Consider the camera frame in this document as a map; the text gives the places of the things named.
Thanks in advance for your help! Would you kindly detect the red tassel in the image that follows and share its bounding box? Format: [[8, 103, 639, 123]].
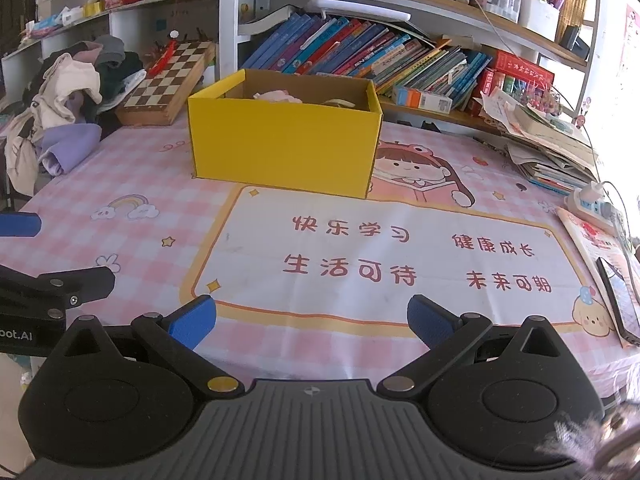
[[146, 30, 181, 80]]

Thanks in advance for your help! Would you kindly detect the small black device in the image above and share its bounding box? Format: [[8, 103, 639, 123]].
[[562, 25, 591, 58]]

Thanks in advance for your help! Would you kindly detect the white tissue pack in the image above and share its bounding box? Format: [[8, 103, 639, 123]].
[[50, 6, 83, 26]]

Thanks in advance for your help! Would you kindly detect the white under-shelf lamp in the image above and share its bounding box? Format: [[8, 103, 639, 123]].
[[305, 0, 412, 23]]

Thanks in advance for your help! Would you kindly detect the black smartphone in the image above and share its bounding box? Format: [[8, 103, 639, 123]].
[[595, 256, 640, 346]]

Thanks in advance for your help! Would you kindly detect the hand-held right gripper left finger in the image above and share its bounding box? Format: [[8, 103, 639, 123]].
[[65, 294, 246, 401]]

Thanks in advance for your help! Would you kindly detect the pile of clothes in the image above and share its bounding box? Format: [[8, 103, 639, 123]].
[[0, 35, 148, 196]]

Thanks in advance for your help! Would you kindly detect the orange small box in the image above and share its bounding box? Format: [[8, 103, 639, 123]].
[[392, 86, 426, 108]]

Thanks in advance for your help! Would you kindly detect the pink wall poster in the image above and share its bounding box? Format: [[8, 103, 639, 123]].
[[617, 2, 640, 91]]

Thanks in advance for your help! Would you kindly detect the row of colourful books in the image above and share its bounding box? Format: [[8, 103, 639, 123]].
[[245, 12, 493, 111]]

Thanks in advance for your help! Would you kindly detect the row of tan books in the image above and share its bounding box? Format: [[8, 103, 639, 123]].
[[555, 0, 598, 41]]

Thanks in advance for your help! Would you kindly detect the white power strip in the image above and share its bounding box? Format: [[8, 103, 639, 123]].
[[570, 182, 628, 231]]

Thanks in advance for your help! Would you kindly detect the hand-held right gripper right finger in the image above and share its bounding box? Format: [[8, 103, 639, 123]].
[[376, 294, 573, 401]]

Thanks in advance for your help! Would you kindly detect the row of small colourful bottles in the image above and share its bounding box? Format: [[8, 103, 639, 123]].
[[502, 74, 561, 113]]

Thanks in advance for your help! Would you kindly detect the white small box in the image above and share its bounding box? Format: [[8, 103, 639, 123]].
[[420, 91, 453, 113]]

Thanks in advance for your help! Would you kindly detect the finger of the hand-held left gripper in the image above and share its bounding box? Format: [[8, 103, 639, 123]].
[[0, 262, 117, 321], [0, 211, 42, 237]]

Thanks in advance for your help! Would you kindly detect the red box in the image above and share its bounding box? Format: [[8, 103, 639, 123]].
[[492, 50, 556, 92]]

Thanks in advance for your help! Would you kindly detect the pink cloth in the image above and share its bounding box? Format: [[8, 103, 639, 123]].
[[251, 89, 303, 106]]

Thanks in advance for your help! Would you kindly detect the white storage box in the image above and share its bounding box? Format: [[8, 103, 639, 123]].
[[517, 0, 561, 43]]

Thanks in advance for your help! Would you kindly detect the yellow cardboard box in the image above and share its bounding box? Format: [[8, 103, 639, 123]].
[[187, 68, 384, 199]]

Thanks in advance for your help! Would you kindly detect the white bookshelf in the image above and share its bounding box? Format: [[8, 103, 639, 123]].
[[0, 0, 601, 136]]

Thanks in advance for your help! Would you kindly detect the pink exercise book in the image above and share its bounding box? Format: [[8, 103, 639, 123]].
[[555, 206, 640, 348]]

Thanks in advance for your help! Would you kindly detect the stack of books and papers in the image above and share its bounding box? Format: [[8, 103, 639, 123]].
[[492, 87, 601, 196]]

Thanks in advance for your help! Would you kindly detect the wooden chessboard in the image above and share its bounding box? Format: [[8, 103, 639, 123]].
[[116, 40, 217, 127]]

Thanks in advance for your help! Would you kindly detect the pink printed desk mat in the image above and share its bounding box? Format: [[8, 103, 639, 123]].
[[15, 120, 640, 401]]

